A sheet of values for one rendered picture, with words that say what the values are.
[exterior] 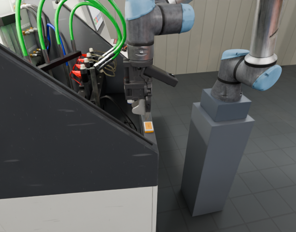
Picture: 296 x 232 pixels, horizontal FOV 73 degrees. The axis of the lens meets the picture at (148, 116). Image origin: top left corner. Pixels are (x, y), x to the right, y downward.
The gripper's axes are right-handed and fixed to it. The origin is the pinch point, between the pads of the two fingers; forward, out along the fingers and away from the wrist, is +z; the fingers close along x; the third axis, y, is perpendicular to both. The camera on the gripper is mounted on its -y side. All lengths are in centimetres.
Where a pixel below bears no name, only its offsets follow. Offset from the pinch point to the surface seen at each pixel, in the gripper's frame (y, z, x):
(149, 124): -0.5, 4.2, -0.4
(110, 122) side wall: 11.4, -7.1, 12.6
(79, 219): 27.6, 37.1, 12.9
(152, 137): -1.1, 5.4, 5.1
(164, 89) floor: -48, 100, -224
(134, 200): 6.1, 28.6, 12.9
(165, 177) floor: -20, 100, -54
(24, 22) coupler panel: 51, -23, -47
